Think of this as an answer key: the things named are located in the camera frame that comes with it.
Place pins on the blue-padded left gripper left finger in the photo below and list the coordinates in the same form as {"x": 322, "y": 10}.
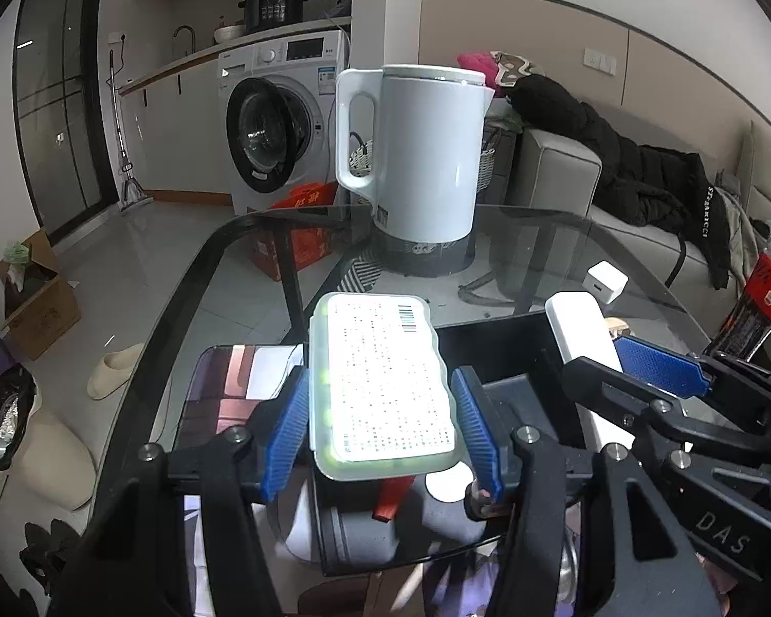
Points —
{"x": 132, "y": 559}

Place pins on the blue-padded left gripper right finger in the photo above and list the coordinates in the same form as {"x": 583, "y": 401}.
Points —
{"x": 634, "y": 556}

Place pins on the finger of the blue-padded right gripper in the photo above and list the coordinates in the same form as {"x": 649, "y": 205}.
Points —
{"x": 738, "y": 390}
{"x": 614, "y": 396}

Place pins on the white rectangular bottle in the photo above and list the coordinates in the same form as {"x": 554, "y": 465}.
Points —
{"x": 581, "y": 331}

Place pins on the red white glue tube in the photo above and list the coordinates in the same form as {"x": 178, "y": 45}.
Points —
{"x": 390, "y": 496}

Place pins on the white green pill case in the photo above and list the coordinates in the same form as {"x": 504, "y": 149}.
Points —
{"x": 380, "y": 406}

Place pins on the black open cardboard box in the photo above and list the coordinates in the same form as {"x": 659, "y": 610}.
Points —
{"x": 517, "y": 361}

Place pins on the white power adapter cube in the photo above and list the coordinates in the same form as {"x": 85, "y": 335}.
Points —
{"x": 605, "y": 282}

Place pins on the black jacket on sofa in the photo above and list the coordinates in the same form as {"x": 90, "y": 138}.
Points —
{"x": 640, "y": 185}

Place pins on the beige slipper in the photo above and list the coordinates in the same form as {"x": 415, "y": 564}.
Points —
{"x": 113, "y": 372}

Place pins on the black trash bag bin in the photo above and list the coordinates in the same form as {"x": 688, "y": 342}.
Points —
{"x": 17, "y": 397}

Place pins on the grey sofa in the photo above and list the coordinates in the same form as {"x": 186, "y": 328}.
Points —
{"x": 558, "y": 173}

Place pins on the brown cardboard box on floor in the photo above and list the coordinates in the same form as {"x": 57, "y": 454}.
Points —
{"x": 40, "y": 305}

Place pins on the white electric kettle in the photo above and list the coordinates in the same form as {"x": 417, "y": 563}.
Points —
{"x": 423, "y": 179}

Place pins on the red cardboard box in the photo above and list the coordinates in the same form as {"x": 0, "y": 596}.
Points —
{"x": 309, "y": 244}

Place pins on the pink plush clothing pile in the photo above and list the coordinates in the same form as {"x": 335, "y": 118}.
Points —
{"x": 502, "y": 70}

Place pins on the white kitchen cabinets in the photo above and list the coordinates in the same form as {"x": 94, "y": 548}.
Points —
{"x": 175, "y": 136}

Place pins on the black framed glass door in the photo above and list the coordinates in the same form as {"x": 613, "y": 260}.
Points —
{"x": 56, "y": 87}

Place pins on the white front-load washing machine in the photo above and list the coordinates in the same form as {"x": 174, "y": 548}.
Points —
{"x": 277, "y": 101}

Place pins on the black pressure cooker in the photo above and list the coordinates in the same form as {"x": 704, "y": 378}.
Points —
{"x": 261, "y": 15}

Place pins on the wall light switch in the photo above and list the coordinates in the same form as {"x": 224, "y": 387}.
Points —
{"x": 598, "y": 61}

